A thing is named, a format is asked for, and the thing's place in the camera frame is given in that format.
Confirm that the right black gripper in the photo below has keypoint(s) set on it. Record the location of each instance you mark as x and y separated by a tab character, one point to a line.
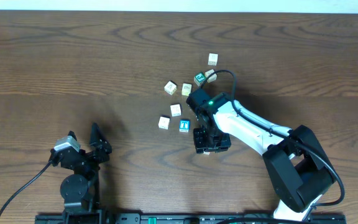
201	144

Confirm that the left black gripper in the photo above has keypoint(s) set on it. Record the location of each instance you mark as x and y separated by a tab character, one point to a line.
100	155

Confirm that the blue letter T block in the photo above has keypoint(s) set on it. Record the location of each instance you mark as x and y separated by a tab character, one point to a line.
184	126

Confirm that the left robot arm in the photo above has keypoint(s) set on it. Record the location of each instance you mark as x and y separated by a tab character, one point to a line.
80	190

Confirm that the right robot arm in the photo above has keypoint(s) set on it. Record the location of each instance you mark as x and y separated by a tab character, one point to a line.
298	167

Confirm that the wooden block centre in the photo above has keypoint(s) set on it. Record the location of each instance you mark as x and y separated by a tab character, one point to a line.
175	110

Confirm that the wooden block lower left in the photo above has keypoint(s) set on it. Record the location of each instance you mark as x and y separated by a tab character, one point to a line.
163	122

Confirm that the yellow tinted wooden block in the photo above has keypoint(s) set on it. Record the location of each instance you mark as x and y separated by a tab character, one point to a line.
186	89

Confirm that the green letter J block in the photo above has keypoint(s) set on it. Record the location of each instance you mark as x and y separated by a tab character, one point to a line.
199	78

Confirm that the wooden block beside green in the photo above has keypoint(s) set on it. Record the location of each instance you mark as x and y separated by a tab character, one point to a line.
210	75

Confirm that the wooden block left upper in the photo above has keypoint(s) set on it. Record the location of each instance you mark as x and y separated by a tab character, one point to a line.
170	88

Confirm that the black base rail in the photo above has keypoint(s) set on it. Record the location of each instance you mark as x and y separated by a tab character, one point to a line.
135	218

